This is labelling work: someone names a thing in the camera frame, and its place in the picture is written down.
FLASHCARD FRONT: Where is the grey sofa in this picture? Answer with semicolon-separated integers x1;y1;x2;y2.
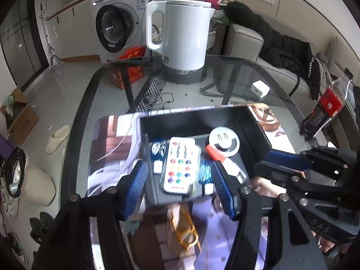
224;23;311;99

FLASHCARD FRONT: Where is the red box on floor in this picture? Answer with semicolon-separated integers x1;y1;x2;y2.
111;46;146;90

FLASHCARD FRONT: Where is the white electric kettle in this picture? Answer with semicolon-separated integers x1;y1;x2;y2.
146;0;215;85

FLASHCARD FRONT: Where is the black storage box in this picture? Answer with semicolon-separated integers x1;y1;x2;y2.
140;106;272;207

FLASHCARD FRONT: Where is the white remote with coloured buttons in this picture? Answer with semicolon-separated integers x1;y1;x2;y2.
163;137;195;194

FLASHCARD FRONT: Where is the cola bottle red label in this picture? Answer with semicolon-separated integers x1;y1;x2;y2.
299;75;352;141

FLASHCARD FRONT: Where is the black jacket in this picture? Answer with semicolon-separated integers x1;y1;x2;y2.
222;1;320;100

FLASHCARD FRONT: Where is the glue tube with orange cap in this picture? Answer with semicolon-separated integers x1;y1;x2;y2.
206;144;248;183

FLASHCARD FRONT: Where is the yellow plastic tool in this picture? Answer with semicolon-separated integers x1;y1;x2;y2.
166;204;202;255

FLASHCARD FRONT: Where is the white washing machine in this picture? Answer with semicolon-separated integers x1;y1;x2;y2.
90;0;149;63

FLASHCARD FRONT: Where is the cardboard box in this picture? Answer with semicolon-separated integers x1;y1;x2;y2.
1;87;39;145

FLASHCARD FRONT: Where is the person's hand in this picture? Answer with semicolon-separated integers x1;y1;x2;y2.
317;236;336;254

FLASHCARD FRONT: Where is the white rectangular device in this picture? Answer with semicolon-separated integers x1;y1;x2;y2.
181;145;201;196

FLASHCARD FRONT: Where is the beige slipper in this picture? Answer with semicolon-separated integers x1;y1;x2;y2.
45;124;71;154

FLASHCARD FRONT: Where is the white power adapter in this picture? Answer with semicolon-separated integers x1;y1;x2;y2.
250;80;270;99

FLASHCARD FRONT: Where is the blue bottle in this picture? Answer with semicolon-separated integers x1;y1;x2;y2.
151;139;167;174
198;160;214;196

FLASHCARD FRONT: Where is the printed desk mat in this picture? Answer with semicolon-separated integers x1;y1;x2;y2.
85;103;299;270

